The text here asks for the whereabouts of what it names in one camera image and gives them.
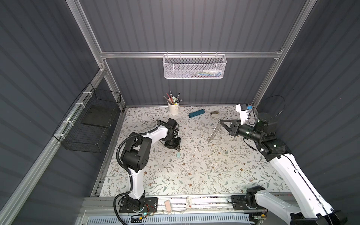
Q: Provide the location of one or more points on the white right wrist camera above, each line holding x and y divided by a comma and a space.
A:
244, 111

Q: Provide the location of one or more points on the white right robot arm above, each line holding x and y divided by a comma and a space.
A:
312, 208

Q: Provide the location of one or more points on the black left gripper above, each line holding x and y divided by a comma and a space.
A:
176, 146

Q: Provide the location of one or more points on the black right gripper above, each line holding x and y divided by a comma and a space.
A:
234, 127

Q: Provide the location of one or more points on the white wire mesh basket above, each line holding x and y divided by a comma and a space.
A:
194, 67

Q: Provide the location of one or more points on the black wire wall basket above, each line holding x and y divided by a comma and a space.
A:
90, 126

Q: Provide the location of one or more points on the silver metal carabiner key holder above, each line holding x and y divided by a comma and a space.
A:
217, 118

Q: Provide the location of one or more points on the teal stapler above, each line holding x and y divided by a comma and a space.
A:
196, 113

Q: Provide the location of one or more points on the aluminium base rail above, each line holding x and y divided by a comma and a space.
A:
179, 203

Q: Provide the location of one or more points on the white metal pen cup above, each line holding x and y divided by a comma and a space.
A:
174, 109

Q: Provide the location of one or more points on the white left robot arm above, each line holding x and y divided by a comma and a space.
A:
134, 152

